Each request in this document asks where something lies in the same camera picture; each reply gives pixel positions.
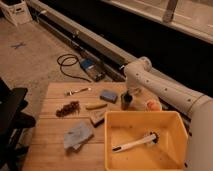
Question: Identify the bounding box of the yellow banana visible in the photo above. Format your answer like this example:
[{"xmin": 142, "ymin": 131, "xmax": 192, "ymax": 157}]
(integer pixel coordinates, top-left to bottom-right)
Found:
[{"xmin": 85, "ymin": 102, "xmax": 107, "ymax": 110}]

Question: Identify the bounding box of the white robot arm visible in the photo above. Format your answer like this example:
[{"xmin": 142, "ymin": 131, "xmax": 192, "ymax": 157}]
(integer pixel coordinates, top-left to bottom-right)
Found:
[{"xmin": 124, "ymin": 57, "xmax": 213, "ymax": 171}]

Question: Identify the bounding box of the grey blue cloth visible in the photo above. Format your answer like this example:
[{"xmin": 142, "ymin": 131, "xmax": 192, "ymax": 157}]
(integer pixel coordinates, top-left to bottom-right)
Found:
[{"xmin": 64, "ymin": 121, "xmax": 93, "ymax": 150}]

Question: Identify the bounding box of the orange fruit bowl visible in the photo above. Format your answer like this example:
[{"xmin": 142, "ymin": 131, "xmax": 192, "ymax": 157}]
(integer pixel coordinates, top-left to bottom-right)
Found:
[{"xmin": 146, "ymin": 99, "xmax": 162, "ymax": 111}]

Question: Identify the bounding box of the white dish brush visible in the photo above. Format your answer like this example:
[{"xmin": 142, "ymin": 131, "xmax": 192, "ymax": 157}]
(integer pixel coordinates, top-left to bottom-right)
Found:
[{"xmin": 112, "ymin": 132, "xmax": 159, "ymax": 152}]

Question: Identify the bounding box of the black cable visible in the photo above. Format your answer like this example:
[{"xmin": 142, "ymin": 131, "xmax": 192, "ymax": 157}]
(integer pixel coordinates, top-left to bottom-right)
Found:
[{"xmin": 56, "ymin": 53, "xmax": 92, "ymax": 83}]

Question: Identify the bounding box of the brown dried bunch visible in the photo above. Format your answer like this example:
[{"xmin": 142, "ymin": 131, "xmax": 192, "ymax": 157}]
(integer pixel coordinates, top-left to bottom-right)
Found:
[{"xmin": 56, "ymin": 101, "xmax": 80, "ymax": 117}]

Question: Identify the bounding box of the blue sponge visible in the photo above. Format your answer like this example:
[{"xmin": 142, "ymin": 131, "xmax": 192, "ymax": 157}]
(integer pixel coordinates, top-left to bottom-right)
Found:
[{"xmin": 100, "ymin": 90, "xmax": 118, "ymax": 103}]

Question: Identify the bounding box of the dark metal cup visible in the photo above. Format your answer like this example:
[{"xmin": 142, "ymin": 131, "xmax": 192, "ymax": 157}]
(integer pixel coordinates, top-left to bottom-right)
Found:
[{"xmin": 121, "ymin": 93, "xmax": 132, "ymax": 110}]

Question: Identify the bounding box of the white cardboard box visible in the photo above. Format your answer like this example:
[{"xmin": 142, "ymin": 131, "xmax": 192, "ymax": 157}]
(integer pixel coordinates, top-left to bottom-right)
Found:
[{"xmin": 0, "ymin": 0, "xmax": 32, "ymax": 26}]

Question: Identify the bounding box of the metal fork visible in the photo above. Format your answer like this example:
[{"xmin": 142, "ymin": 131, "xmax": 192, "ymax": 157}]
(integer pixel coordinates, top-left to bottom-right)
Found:
[{"xmin": 65, "ymin": 88, "xmax": 91, "ymax": 96}]

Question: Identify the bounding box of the yellow plastic bin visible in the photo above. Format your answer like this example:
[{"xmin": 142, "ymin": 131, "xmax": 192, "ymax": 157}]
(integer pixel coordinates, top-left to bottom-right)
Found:
[{"xmin": 105, "ymin": 111, "xmax": 188, "ymax": 171}]

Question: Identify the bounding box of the blue power box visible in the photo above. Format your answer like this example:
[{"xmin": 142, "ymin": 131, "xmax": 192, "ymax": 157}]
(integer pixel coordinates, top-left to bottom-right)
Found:
[{"xmin": 80, "ymin": 59, "xmax": 105, "ymax": 82}]

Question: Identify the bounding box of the wooden block brush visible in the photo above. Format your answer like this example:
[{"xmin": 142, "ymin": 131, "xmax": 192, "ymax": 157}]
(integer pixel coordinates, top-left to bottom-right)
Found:
[{"xmin": 90, "ymin": 111, "xmax": 105, "ymax": 127}]

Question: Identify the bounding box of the black chair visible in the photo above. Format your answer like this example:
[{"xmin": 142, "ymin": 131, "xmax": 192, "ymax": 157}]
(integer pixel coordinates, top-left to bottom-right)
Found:
[{"xmin": 0, "ymin": 77, "xmax": 36, "ymax": 171}]

